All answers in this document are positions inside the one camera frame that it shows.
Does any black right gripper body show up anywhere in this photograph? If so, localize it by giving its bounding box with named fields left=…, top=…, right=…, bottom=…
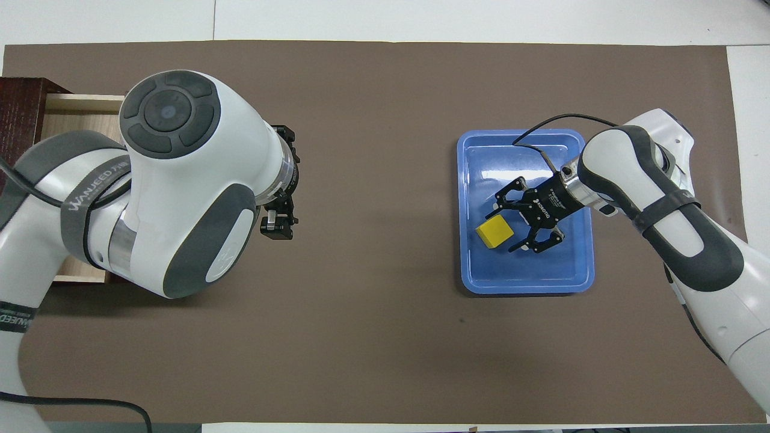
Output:
left=528, top=170, right=587, bottom=233

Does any brown table mat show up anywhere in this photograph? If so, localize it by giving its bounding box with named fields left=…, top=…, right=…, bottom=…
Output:
left=0, top=40, right=768, bottom=425

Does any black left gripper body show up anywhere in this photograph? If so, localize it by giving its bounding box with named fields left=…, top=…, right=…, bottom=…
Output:
left=282, top=147, right=302, bottom=203

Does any blue plastic tray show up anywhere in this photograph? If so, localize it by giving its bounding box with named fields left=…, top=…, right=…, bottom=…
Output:
left=456, top=129, right=596, bottom=295

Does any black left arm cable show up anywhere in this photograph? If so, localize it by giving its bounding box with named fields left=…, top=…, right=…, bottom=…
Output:
left=0, top=155, right=152, bottom=433

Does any dark wooden drawer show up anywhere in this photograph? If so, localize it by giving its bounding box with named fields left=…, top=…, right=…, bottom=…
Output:
left=41, top=93, right=127, bottom=283

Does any yellow cube block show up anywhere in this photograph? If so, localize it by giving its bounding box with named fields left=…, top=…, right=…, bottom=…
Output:
left=475, top=215, right=515, bottom=249

